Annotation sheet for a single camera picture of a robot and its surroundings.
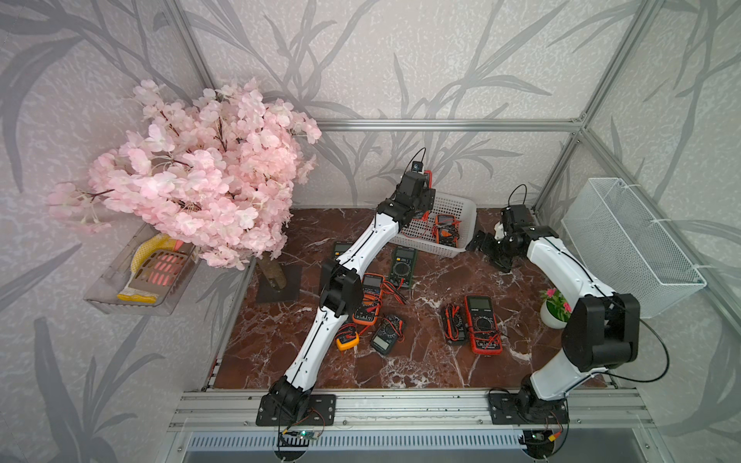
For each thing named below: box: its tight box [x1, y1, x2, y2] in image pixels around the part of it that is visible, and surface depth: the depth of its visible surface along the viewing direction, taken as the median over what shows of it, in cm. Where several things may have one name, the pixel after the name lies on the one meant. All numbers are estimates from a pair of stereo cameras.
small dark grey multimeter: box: [370, 314, 405, 355], surface depth 85 cm
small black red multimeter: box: [443, 302, 467, 344], surface depth 87 cm
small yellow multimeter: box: [335, 322, 360, 352], surface depth 84 cm
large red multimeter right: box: [464, 294, 503, 355], surface depth 87 cm
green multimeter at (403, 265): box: [388, 245, 418, 289], surface depth 102 cm
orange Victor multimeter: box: [352, 272, 385, 327], surface depth 91 cm
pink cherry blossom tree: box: [48, 79, 322, 290], surface depth 58 cm
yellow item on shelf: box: [130, 233, 176, 274], surface depth 64 cm
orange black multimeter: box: [432, 214, 463, 248], surface depth 110 cm
